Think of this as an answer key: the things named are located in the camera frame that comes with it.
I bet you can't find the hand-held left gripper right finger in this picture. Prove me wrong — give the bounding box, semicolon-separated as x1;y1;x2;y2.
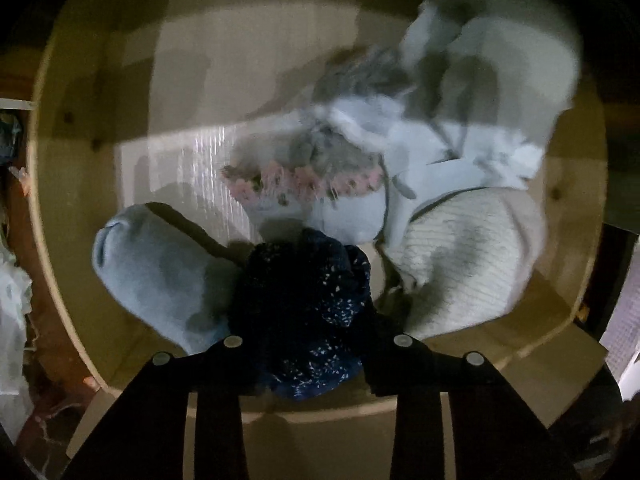
362;310;581;480

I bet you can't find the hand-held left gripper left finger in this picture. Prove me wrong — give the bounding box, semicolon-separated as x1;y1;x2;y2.
60;332;263;480

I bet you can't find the navy speckled sock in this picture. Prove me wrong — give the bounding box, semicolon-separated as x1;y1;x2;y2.
227;227;373;401

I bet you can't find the round wooden basket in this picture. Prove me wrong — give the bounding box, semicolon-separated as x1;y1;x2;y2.
27;0;608;461

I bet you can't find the pale blue floral sock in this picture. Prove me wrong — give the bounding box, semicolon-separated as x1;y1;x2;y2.
220;125;391;243

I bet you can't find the light blue sock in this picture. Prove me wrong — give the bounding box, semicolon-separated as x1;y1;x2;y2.
92;202;241;356

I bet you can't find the cream ribbed knit cloth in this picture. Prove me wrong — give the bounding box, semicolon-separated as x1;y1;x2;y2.
380;187;551;341

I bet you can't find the white button shirt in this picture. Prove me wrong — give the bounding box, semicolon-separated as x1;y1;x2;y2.
320;95;546;246

